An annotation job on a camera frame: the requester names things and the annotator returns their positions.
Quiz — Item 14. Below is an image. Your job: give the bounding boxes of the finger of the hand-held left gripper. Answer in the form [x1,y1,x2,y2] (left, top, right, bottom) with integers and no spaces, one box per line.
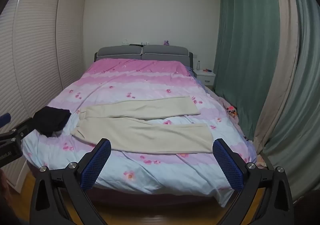
[10,118,35,138]
[0,113,12,128]

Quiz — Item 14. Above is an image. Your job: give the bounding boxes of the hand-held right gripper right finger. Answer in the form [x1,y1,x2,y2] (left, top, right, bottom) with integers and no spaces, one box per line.
[212,138,295,225]

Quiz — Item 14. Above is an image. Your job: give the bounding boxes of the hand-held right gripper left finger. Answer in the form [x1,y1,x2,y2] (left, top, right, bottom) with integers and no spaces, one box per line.
[29,138,112,225]

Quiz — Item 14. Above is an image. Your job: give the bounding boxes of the cream pants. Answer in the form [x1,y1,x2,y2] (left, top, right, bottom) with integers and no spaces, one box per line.
[70,96,213,154]

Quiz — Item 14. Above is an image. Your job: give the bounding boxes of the black cloth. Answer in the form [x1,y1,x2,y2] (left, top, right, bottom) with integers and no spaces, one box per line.
[32,106,72,138]

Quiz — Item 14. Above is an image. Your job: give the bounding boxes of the colourful toy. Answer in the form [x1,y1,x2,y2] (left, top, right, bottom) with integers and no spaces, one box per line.
[226,105,238,118]

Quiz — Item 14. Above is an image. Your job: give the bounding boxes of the white slatted wardrobe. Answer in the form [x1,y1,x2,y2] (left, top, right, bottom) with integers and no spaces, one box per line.
[0,0,87,188]

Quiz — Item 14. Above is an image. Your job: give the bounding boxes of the white nightstand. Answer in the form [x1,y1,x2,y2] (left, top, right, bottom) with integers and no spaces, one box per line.
[195,69,216,86]

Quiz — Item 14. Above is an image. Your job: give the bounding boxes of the pink floral duvet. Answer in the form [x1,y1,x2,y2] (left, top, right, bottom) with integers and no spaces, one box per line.
[21,58,258,194]

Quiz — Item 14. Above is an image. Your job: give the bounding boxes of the beige curtain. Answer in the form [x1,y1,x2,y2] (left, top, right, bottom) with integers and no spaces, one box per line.
[252,0,300,154]

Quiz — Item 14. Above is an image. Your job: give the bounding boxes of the grey bed headboard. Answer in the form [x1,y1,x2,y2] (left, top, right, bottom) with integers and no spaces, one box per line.
[94,45,193,68]

